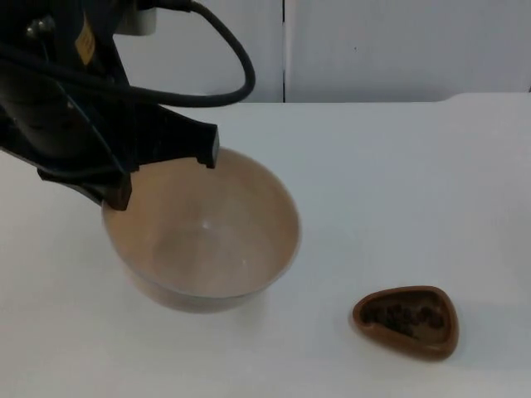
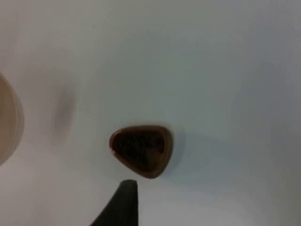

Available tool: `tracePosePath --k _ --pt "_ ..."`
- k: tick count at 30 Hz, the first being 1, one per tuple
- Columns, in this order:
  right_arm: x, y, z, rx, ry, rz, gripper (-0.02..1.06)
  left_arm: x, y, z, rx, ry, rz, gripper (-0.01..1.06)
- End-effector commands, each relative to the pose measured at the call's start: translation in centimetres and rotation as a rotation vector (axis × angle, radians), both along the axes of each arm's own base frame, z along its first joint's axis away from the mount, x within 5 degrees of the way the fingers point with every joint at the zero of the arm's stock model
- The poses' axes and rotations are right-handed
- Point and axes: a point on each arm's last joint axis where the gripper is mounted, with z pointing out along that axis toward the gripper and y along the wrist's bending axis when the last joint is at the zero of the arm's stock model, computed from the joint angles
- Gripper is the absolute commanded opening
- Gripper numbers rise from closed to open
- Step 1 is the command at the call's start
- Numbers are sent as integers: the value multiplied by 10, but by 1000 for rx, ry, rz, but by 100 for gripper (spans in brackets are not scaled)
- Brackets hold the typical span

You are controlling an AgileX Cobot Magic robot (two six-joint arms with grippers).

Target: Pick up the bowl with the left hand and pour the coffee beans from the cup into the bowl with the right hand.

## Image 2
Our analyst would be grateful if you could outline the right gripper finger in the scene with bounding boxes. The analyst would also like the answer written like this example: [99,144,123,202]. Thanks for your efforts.
[89,179,139,226]

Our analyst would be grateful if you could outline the dark wooden cup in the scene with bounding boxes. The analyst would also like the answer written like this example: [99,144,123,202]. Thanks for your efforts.
[109,125,174,179]

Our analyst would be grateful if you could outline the pale wooden bowl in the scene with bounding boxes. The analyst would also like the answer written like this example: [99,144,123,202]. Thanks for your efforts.
[0,72,25,167]

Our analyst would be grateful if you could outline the coffee beans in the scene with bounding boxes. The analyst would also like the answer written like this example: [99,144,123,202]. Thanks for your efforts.
[113,130,165,172]

